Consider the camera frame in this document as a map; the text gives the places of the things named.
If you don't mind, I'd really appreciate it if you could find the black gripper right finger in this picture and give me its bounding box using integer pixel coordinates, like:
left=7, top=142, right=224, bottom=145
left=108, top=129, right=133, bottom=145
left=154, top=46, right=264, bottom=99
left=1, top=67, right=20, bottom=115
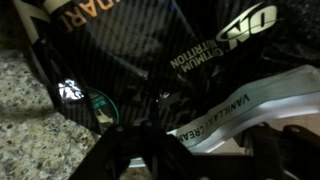
left=199, top=123, right=320, bottom=180

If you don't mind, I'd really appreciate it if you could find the black whey protein packet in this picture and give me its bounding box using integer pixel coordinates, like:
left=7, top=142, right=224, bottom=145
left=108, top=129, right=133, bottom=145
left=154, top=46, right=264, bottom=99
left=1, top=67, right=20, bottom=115
left=11, top=0, right=320, bottom=154

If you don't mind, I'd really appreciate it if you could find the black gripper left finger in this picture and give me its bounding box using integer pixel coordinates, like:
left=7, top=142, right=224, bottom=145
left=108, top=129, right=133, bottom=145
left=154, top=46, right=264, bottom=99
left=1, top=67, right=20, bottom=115
left=69, top=121, right=198, bottom=180

